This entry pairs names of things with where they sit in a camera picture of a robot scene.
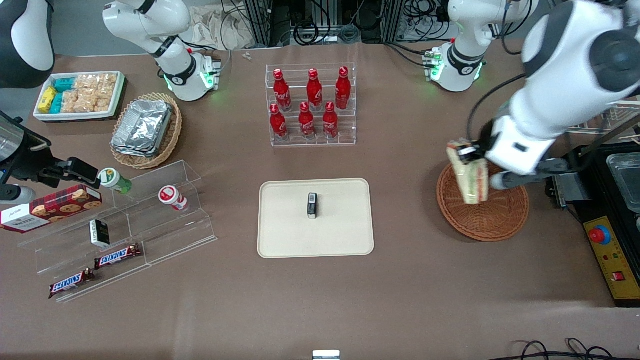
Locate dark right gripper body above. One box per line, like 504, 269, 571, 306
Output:
0, 112, 54, 184

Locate triangle sandwich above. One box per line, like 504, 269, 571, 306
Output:
446, 139, 490, 205

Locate round brown wicker basket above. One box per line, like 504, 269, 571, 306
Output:
436, 162, 530, 243

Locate white rectangular snack tray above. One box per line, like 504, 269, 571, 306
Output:
33, 70, 126, 123

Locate oval tan wicker basket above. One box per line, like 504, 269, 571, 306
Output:
109, 92, 184, 170

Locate beige serving tray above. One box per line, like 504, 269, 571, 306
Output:
257, 178, 375, 259

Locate red tartan cookie box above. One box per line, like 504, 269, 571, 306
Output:
0, 184, 104, 235

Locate green lid drink bottle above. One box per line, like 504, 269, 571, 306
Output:
97, 167, 134, 195

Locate yellow snack pack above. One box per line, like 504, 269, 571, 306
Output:
37, 85, 57, 114

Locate small black white box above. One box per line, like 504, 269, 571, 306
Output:
88, 219, 111, 249

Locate clear bag of puffed snacks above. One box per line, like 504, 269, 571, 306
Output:
60, 90, 112, 114
74, 73, 119, 98

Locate stacked aluminium foil containers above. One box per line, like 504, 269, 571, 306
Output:
110, 99, 174, 157

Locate Snickers chocolate bar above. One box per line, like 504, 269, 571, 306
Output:
93, 243, 143, 271
48, 268, 96, 300

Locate red lid yogurt bottle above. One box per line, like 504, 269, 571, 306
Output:
158, 185, 189, 212

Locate clear acrylic stepped shelf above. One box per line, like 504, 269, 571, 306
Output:
17, 160, 219, 305

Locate clear acrylic bottle rack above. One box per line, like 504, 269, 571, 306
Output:
265, 63, 357, 148

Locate clear plastic container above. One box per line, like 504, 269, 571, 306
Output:
606, 152, 640, 215

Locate red cola bottle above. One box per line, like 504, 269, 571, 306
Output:
269, 103, 289, 141
272, 69, 293, 112
322, 101, 340, 140
298, 101, 316, 140
334, 66, 352, 110
305, 68, 324, 112

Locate yellow emergency stop box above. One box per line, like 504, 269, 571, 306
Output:
582, 215, 640, 308

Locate beige crumpled cloth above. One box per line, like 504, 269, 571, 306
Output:
186, 4, 257, 51

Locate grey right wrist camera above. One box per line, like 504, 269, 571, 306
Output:
0, 184, 37, 205

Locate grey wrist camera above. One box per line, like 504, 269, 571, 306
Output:
489, 158, 572, 191
0, 184, 37, 205

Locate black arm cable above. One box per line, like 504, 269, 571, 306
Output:
466, 74, 527, 147

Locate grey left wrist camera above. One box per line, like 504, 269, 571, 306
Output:
489, 158, 572, 191

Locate white wire basket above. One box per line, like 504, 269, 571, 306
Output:
566, 99, 640, 135

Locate black base cables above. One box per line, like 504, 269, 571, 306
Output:
384, 41, 432, 69

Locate aluminium frame rack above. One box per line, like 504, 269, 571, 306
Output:
244, 0, 407, 47

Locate black floor cables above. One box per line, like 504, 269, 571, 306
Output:
501, 338, 632, 360

